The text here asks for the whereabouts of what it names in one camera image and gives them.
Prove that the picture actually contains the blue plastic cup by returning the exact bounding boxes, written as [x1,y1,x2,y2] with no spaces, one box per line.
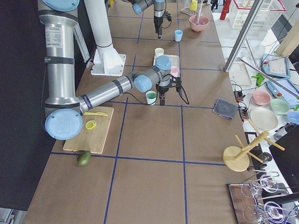
[174,30,183,42]

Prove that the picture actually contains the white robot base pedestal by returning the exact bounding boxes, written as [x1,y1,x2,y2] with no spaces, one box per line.
[84,0,126,77]

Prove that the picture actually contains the lemon slices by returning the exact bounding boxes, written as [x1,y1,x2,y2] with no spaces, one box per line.
[85,119,97,130]

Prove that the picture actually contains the green bowl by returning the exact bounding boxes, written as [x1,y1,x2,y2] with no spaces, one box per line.
[270,98,290,115]

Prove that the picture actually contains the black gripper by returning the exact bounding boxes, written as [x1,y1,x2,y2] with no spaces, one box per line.
[154,16,163,39]
[157,86,169,106]

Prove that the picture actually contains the yellow cup on rack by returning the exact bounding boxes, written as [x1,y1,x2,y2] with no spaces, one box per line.
[189,0,198,11]

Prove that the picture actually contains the aluminium frame post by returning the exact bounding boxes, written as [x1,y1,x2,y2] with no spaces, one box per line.
[224,0,263,72]

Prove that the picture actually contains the wine glass rack tray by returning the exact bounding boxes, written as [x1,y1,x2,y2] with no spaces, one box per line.
[227,174,299,224]

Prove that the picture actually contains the white plastic basket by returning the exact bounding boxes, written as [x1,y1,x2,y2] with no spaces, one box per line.
[231,0,287,31]

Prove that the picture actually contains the metal reacher grabber tool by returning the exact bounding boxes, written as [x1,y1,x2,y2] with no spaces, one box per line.
[237,37,299,100]

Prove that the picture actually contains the cream plastic cup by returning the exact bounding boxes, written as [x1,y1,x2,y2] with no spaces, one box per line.
[155,48,164,57]

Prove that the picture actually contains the blue teach pendant near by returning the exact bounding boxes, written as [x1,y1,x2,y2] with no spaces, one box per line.
[266,78,299,109]

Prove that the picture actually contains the blue teach pendant far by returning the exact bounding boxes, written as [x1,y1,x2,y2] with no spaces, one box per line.
[261,54,291,78]

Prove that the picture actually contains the cream rabbit tray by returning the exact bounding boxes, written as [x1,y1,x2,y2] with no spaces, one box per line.
[154,55,179,70]

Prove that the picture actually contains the pink bowl on side table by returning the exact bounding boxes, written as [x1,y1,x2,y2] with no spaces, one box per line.
[252,90,271,105]

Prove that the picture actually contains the yellow-green plastic knife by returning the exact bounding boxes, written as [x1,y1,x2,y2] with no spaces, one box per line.
[84,112,108,116]

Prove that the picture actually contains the grey folded cloth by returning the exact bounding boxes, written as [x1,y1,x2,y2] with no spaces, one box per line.
[213,98,237,120]

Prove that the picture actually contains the avocado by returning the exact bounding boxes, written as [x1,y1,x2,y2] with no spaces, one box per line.
[77,151,92,167]

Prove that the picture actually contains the metal scoop handle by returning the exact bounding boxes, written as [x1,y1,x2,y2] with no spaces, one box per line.
[196,0,203,25]

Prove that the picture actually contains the pink plastic cup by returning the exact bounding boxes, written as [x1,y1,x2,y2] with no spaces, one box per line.
[171,66,179,77]

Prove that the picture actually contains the cream bowl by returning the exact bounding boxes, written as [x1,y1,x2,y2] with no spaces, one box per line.
[249,107,278,131]

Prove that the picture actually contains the wooden mug tree stand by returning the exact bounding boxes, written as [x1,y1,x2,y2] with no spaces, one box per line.
[222,119,285,172]

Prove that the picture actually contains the spare cream tray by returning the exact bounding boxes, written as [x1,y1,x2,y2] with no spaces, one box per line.
[229,62,252,86]

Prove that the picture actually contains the blue teach pendant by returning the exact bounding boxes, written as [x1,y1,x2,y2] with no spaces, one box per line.
[261,54,291,78]
[266,78,299,109]

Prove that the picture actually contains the wooden cutting board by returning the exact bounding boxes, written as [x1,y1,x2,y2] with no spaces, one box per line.
[63,106,114,154]

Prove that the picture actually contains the green plastic cup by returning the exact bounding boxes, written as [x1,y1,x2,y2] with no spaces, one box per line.
[145,91,157,105]

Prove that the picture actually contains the blue bowl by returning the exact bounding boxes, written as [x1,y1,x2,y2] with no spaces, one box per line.
[287,111,299,125]

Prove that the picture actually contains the pink bowl with ice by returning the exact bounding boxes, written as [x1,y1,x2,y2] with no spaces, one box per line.
[189,15,210,32]

